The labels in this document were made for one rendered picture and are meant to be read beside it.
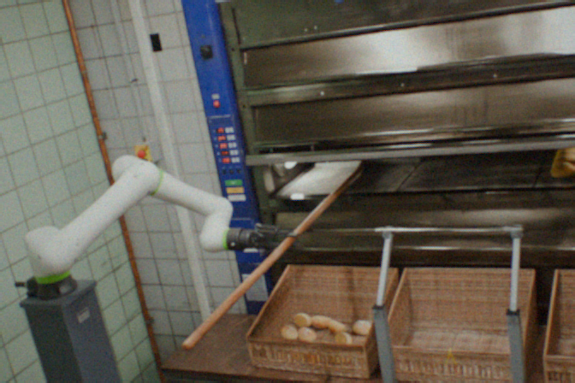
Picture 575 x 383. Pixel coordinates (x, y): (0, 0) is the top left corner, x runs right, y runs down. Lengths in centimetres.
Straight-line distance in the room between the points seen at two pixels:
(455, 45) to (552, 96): 41
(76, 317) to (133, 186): 54
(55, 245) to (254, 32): 130
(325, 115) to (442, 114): 52
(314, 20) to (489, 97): 79
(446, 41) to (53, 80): 183
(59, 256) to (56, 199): 104
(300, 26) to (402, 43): 45
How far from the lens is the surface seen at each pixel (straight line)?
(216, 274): 374
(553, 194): 304
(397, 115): 306
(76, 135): 372
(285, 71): 319
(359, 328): 329
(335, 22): 309
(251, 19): 325
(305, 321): 342
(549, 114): 293
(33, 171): 351
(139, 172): 263
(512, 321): 261
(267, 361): 319
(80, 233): 260
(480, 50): 292
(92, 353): 289
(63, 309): 276
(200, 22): 332
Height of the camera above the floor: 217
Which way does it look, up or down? 16 degrees down
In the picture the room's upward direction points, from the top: 10 degrees counter-clockwise
